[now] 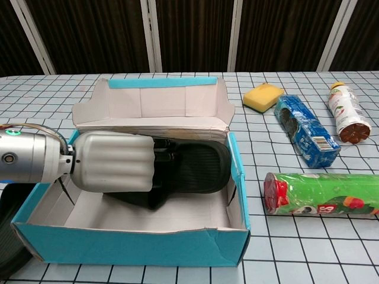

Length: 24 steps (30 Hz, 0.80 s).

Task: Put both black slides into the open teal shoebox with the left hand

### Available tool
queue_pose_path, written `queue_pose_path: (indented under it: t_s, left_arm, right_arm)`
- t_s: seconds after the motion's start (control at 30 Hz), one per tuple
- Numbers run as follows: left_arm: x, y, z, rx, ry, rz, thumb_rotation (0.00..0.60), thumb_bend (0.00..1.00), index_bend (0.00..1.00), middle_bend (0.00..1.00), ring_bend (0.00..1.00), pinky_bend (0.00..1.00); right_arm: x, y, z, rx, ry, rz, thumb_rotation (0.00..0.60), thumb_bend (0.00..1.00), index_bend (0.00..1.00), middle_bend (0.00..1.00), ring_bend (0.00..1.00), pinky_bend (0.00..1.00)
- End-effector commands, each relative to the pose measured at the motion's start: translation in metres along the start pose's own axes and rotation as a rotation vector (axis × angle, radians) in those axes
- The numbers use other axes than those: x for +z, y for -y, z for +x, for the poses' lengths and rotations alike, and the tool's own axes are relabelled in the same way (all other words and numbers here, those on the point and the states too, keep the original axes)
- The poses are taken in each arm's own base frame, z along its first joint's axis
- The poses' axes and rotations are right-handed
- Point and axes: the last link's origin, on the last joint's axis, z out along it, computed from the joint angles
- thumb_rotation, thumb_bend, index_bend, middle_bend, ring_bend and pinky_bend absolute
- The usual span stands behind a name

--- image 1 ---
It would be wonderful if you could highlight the blue checked tablecloth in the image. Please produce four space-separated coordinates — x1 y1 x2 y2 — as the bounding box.
0 70 379 284

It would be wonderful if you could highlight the yellow capped drink bottle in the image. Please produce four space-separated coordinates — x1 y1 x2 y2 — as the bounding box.
328 82 372 145

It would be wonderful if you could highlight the blue cookie package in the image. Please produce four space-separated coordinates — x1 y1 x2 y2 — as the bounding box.
273 95 341 169

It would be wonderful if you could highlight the yellow green scrub sponge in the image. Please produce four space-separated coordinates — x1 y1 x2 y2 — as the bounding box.
242 83 284 114

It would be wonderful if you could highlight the light blue shoe box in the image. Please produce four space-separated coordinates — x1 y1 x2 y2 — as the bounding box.
11 76 252 268

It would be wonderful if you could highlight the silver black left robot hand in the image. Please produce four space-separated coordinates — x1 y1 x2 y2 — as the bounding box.
68 130 179 193

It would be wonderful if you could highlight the white screen frame post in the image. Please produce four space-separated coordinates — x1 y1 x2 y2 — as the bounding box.
227 0 247 73
317 0 352 72
140 0 163 73
9 0 57 75

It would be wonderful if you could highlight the green chips can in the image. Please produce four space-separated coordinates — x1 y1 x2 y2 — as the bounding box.
263 172 379 220

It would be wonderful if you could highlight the black rubber slipper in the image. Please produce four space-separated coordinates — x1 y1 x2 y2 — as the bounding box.
102 137 232 211
0 182 38 275

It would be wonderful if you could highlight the dark brown screen panel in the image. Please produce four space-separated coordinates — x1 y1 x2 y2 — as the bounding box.
328 0 379 72
155 0 237 73
235 0 344 73
25 0 150 75
0 0 45 77

